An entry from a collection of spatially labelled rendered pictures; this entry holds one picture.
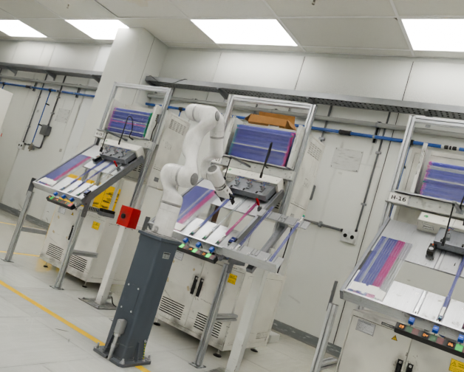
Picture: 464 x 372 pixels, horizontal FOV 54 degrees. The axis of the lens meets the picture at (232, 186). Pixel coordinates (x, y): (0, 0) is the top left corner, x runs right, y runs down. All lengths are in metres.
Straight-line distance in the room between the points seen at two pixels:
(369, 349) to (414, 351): 0.24
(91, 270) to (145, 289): 1.59
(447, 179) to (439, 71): 2.11
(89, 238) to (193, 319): 1.30
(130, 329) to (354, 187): 2.83
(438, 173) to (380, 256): 0.63
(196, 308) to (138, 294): 0.83
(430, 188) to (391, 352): 0.98
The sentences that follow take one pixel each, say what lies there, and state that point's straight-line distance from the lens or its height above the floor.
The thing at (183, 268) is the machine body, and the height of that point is 0.47.
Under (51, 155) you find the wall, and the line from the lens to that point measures 7.79.
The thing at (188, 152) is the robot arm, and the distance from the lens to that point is 2.62.
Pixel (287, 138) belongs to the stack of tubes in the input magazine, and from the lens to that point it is 3.38.
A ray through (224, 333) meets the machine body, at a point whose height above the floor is 0.17.
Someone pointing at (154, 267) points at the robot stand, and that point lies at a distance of 2.57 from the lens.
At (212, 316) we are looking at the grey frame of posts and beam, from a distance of 2.92.
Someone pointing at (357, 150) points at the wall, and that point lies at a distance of 4.81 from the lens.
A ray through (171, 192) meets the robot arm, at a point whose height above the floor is 0.95.
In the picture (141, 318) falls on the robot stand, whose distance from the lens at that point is 2.65.
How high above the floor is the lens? 0.88
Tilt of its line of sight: 5 degrees up
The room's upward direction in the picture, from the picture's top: 17 degrees clockwise
